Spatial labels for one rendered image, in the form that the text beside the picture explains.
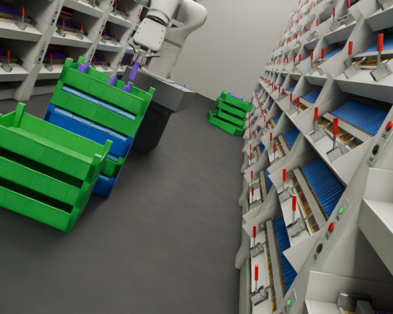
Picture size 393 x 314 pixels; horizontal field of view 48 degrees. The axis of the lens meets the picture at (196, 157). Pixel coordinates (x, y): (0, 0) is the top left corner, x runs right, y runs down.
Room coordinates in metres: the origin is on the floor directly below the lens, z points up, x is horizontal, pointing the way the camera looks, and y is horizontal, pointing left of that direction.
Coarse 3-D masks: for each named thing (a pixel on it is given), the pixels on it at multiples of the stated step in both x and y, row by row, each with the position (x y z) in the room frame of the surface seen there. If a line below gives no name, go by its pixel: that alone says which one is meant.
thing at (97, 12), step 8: (64, 0) 2.21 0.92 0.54; (72, 0) 2.29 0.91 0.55; (80, 0) 2.50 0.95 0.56; (88, 0) 2.67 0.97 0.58; (96, 0) 2.78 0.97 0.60; (72, 8) 2.35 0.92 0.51; (80, 8) 2.44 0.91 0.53; (88, 8) 2.53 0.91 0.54; (96, 8) 2.69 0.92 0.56; (104, 8) 2.80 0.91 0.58; (96, 16) 2.72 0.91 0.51
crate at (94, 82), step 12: (72, 60) 1.43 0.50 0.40; (84, 60) 1.62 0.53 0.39; (72, 72) 1.43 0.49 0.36; (96, 72) 1.62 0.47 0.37; (72, 84) 1.43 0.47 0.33; (84, 84) 1.43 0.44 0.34; (96, 84) 1.44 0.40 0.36; (108, 84) 1.44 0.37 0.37; (120, 84) 1.64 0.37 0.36; (96, 96) 1.44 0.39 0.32; (108, 96) 1.44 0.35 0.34; (120, 96) 1.45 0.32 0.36; (132, 96) 1.45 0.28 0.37; (144, 96) 1.65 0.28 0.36; (132, 108) 1.45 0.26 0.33; (144, 108) 1.46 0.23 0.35
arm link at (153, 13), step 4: (148, 12) 1.61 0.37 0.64; (152, 12) 1.60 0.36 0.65; (156, 12) 1.60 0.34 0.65; (160, 12) 1.60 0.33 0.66; (148, 16) 1.61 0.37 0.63; (152, 16) 1.60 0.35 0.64; (156, 16) 1.59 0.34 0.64; (160, 16) 1.60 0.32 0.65; (164, 16) 1.60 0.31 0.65; (160, 20) 1.60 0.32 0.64; (164, 20) 1.60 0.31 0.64; (168, 20) 1.63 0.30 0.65; (164, 24) 1.62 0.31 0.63; (168, 24) 1.64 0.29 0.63
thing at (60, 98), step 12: (60, 84) 1.42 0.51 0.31; (60, 96) 1.42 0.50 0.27; (72, 96) 1.43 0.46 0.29; (72, 108) 1.43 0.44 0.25; (84, 108) 1.44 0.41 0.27; (96, 108) 1.44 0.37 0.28; (96, 120) 1.44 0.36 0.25; (108, 120) 1.45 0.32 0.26; (120, 120) 1.45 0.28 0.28; (132, 120) 1.46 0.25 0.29; (120, 132) 1.45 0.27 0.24; (132, 132) 1.46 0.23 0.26
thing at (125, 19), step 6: (114, 6) 3.37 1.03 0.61; (120, 6) 3.50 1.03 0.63; (114, 12) 3.05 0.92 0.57; (120, 12) 3.32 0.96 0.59; (126, 12) 3.33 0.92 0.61; (108, 18) 2.93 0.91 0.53; (114, 18) 3.04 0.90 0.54; (120, 18) 3.19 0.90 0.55; (126, 18) 3.31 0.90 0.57; (132, 18) 3.50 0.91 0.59; (120, 24) 3.25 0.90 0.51; (126, 24) 3.37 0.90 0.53
